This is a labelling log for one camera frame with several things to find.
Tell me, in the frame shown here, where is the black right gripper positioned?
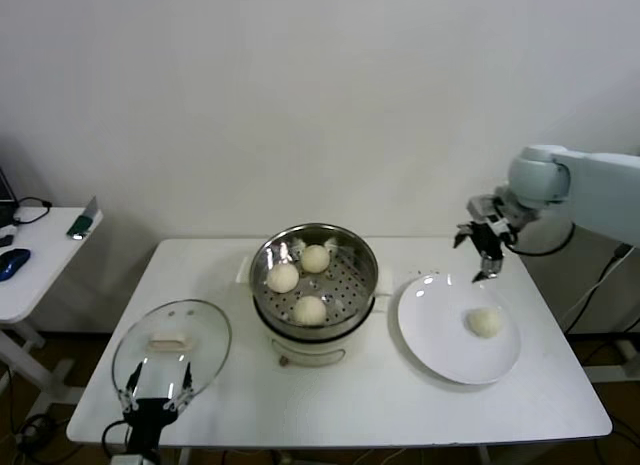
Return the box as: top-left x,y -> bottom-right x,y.
452,194 -> 516,285

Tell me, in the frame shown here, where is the black laptop cable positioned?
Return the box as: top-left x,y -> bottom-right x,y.
13,196 -> 55,225

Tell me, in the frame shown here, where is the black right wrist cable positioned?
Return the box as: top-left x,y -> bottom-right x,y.
503,219 -> 576,258

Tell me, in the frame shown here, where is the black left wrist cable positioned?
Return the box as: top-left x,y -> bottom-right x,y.
102,418 -> 132,459

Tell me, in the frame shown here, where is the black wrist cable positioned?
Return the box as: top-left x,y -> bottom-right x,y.
102,418 -> 132,459
503,219 -> 576,258

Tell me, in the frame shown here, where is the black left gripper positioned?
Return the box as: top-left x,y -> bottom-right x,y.
118,362 -> 195,455

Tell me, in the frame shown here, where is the white round plate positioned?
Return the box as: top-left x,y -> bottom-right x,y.
398,273 -> 523,386

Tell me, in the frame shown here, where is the white steamed baozi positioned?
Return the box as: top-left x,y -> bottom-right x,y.
467,307 -> 504,340
266,263 -> 300,293
299,244 -> 331,275
291,295 -> 328,328

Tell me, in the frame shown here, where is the white side table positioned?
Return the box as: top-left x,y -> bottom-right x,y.
0,206 -> 106,411

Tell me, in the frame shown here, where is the white stand base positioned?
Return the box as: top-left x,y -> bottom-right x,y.
582,334 -> 640,384

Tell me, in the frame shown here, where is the blue computer mouse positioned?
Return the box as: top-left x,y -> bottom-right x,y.
0,248 -> 32,282

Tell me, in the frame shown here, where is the steel steamer basket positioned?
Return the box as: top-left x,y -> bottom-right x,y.
237,223 -> 396,337

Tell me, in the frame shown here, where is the glass pot lid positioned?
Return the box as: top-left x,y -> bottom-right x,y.
111,298 -> 233,411

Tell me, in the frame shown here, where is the green and white phone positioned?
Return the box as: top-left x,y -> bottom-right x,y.
67,195 -> 104,241

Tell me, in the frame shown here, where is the white electric cooking pot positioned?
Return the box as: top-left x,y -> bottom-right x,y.
253,284 -> 392,370

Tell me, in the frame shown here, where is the black floor cable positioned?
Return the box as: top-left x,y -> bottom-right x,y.
13,409 -> 69,461

